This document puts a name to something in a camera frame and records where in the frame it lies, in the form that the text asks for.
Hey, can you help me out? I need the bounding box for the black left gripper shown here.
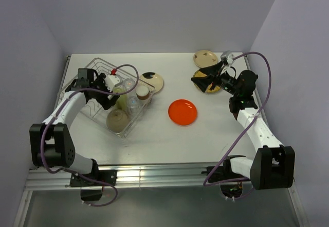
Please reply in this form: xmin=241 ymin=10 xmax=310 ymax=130
xmin=90 ymin=74 xmax=120 ymax=110

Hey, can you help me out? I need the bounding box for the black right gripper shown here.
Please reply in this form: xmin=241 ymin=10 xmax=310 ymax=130
xmin=191 ymin=61 xmax=240 ymax=97

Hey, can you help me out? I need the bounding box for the yellow ceramic mug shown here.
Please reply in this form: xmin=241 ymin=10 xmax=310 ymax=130
xmin=113 ymin=87 xmax=127 ymax=111

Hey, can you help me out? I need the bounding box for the beige floral ceramic bowl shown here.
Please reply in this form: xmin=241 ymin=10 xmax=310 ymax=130
xmin=106 ymin=109 xmax=130 ymax=133

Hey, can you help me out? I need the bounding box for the steel cup brown band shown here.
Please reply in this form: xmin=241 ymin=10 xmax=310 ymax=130
xmin=135 ymin=85 xmax=150 ymax=101

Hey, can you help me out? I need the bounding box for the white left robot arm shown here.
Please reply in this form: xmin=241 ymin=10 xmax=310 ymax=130
xmin=29 ymin=68 xmax=121 ymax=185

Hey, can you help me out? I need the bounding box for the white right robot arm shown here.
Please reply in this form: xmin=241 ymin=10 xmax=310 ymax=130
xmin=191 ymin=62 xmax=295 ymax=190

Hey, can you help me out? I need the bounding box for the woven bamboo tray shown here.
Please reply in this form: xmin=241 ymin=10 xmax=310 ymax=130
xmin=193 ymin=70 xmax=221 ymax=94

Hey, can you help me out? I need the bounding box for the beige patterned plate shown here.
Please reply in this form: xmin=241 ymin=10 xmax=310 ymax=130
xmin=193 ymin=50 xmax=218 ymax=68

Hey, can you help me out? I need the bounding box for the orange plastic plate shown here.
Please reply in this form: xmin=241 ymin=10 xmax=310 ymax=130
xmin=168 ymin=99 xmax=198 ymax=126

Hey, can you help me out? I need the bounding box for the beige plate green spot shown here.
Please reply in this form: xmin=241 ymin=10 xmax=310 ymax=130
xmin=140 ymin=72 xmax=164 ymax=94

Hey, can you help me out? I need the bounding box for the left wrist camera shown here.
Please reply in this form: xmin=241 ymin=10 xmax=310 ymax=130
xmin=104 ymin=69 xmax=122 ymax=92

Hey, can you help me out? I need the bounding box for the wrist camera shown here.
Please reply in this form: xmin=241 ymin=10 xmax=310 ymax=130
xmin=104 ymin=69 xmax=122 ymax=92
xmin=221 ymin=50 xmax=234 ymax=66

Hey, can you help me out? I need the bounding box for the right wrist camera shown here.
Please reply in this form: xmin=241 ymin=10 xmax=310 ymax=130
xmin=221 ymin=50 xmax=234 ymax=66

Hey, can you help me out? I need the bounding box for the wire dish rack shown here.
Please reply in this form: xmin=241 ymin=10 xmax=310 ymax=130
xmin=59 ymin=57 xmax=156 ymax=139

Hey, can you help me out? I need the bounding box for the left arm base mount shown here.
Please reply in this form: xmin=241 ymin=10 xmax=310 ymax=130
xmin=69 ymin=170 xmax=118 ymax=205

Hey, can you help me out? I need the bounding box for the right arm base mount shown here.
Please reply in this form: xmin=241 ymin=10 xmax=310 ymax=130
xmin=205 ymin=165 xmax=249 ymax=198

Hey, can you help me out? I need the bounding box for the aluminium rail frame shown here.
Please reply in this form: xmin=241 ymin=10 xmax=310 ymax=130
xmin=24 ymin=54 xmax=295 ymax=191

